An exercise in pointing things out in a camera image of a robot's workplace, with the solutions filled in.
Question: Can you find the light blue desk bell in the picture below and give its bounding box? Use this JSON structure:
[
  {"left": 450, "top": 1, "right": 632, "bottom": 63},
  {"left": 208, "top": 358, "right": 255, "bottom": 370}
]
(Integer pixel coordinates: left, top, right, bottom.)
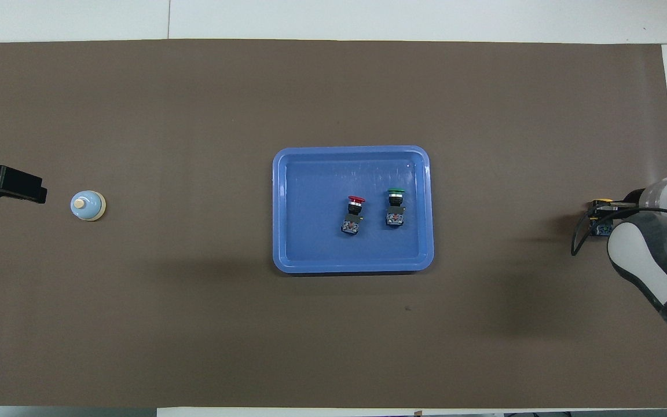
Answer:
[{"left": 70, "top": 190, "right": 107, "bottom": 222}]

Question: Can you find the brown table mat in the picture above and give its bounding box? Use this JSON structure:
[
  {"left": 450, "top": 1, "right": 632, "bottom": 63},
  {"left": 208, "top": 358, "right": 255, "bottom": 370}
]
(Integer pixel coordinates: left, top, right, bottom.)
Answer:
[{"left": 0, "top": 39, "right": 667, "bottom": 409}]

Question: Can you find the green push button switch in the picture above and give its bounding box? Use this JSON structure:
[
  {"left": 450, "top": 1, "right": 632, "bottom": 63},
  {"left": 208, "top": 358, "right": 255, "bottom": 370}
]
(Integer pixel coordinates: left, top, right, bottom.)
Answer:
[{"left": 384, "top": 188, "right": 407, "bottom": 228}]

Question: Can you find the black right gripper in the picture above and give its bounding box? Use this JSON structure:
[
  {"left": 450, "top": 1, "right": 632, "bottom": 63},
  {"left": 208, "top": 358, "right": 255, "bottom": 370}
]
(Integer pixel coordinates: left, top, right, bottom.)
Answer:
[{"left": 610, "top": 202, "right": 640, "bottom": 222}]

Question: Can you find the blue plastic tray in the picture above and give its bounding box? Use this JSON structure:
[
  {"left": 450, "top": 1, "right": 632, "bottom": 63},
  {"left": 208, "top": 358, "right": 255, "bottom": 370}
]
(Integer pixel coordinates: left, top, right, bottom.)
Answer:
[{"left": 272, "top": 145, "right": 435, "bottom": 275}]

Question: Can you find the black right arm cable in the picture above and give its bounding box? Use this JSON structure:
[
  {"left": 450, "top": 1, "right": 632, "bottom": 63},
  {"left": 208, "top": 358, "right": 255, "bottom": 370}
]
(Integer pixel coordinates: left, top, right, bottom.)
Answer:
[{"left": 571, "top": 203, "right": 667, "bottom": 257}]

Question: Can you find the red push button switch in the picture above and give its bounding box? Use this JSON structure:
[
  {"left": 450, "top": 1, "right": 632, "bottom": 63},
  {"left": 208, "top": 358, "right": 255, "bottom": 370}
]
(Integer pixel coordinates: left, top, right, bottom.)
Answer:
[{"left": 341, "top": 196, "right": 366, "bottom": 235}]

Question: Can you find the yellow push button switch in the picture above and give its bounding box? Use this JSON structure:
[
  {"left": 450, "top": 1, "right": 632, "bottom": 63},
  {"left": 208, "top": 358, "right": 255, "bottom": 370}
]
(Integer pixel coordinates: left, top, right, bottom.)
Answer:
[{"left": 591, "top": 199, "right": 613, "bottom": 237}]

